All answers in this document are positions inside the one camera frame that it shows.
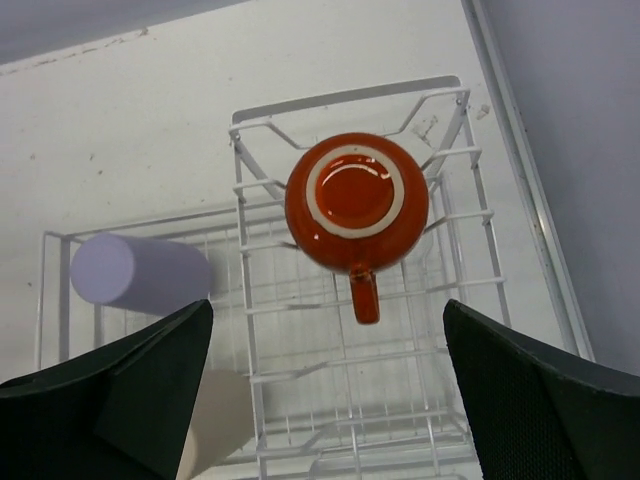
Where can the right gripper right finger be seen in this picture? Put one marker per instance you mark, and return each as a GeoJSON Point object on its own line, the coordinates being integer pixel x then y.
{"type": "Point", "coordinates": [536, 411]}

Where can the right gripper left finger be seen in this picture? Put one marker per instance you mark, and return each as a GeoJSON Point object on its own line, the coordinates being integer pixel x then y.
{"type": "Point", "coordinates": [120, 411]}

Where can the orange ceramic mug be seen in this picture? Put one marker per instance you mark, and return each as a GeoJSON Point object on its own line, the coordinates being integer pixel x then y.
{"type": "Point", "coordinates": [357, 204]}

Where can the beige plastic cup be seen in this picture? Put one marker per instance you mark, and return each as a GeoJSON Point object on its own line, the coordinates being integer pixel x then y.
{"type": "Point", "coordinates": [221, 422]}

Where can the lavender plastic cup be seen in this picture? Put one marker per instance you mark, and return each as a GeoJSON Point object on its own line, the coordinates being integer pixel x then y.
{"type": "Point", "coordinates": [150, 276]}

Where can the white wire dish rack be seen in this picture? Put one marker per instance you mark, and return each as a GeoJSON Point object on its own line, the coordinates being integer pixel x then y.
{"type": "Point", "coordinates": [333, 399]}

